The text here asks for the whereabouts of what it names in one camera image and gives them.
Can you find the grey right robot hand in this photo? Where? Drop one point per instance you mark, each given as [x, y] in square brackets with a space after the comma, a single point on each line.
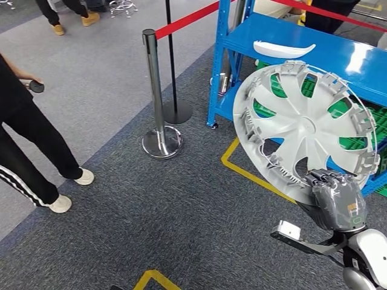
[339, 204]

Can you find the silver plastic wheel hubcap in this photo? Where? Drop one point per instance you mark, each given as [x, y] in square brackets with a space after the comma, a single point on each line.
[302, 128]

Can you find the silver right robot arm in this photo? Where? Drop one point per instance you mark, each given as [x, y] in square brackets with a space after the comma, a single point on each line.
[372, 256]

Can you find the blue metal shelf rack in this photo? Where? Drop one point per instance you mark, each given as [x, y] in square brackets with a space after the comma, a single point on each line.
[332, 52]

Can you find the white plastic trim part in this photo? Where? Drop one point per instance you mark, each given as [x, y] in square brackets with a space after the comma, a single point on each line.
[281, 50]

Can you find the thin red barrier belt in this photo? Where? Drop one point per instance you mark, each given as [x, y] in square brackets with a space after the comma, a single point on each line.
[332, 14]

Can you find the chrome stool base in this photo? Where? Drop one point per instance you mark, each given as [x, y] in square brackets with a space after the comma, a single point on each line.
[122, 8]

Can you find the black handheld controller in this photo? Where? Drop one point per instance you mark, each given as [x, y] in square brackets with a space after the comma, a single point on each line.
[37, 87]

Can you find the black stanchion post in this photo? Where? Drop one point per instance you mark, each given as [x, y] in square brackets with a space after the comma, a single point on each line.
[177, 112]

